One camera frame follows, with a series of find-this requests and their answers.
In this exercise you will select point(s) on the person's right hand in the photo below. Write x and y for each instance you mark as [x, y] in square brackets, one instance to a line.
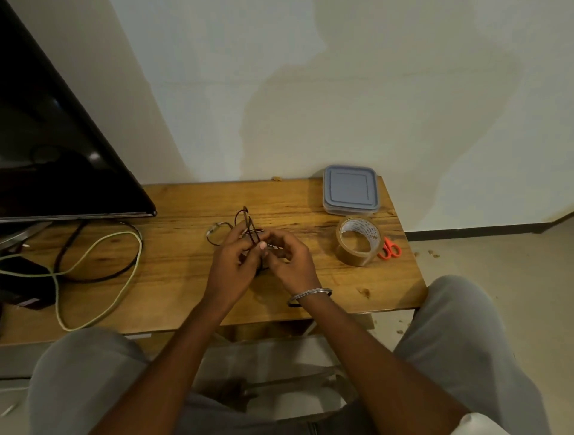
[291, 264]

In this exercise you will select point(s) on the person's left hand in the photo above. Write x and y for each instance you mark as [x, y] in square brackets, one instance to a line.
[231, 274]

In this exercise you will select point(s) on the person's left thumb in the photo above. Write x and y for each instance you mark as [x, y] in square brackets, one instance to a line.
[256, 255]

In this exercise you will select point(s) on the person's right thumb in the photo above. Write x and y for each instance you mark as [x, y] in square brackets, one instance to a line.
[274, 254]

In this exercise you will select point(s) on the person's right forearm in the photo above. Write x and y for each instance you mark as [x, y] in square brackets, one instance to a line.
[385, 372]

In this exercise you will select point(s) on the person's left forearm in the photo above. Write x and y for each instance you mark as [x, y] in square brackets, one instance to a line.
[152, 376]

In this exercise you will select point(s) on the silver metal bangle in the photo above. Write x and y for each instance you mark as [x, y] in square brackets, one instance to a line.
[309, 294]

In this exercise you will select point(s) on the brown packing tape roll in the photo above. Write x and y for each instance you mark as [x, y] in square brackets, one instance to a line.
[356, 244]

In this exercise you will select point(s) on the grey lidded plastic container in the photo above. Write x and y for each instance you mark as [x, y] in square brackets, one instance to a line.
[350, 190]

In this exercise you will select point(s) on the person's grey trousers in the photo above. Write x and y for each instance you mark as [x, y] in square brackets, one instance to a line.
[448, 358]

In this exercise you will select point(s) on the black flat screen television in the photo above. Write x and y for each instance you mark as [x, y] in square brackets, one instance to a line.
[49, 148]

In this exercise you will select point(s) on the black power adapter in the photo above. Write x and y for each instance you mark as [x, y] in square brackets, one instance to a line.
[22, 282]

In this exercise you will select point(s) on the television stand foot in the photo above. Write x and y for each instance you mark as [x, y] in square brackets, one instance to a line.
[20, 233]

